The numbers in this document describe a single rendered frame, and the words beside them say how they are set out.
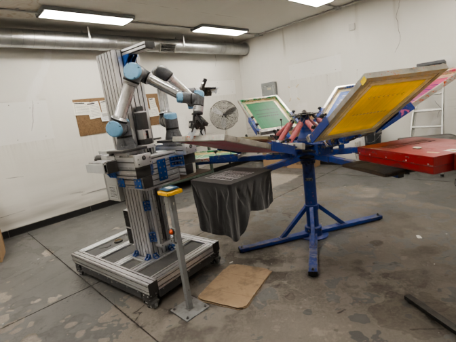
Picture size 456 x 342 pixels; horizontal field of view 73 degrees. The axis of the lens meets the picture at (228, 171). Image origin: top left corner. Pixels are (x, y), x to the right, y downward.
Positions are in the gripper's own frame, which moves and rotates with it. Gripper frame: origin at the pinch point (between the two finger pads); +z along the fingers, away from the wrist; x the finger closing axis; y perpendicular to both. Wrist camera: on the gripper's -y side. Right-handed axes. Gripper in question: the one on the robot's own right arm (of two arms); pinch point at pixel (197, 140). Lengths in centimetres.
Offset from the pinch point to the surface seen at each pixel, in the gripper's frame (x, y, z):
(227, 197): -15.8, -17.5, 38.6
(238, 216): -26, -20, 53
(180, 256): 1, 10, 85
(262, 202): -50, -21, 43
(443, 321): -91, -134, 102
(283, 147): -61, -30, -1
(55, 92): -7, 380, -85
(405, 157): -48, -120, 6
